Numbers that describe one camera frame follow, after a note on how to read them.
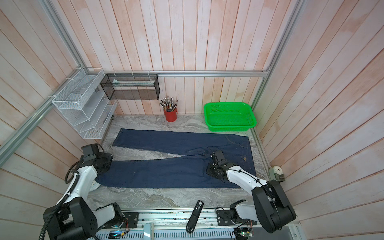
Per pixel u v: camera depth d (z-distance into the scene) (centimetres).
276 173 86
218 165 70
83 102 71
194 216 73
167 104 104
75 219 40
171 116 117
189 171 89
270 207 42
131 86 106
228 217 73
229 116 118
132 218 73
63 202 41
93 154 65
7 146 51
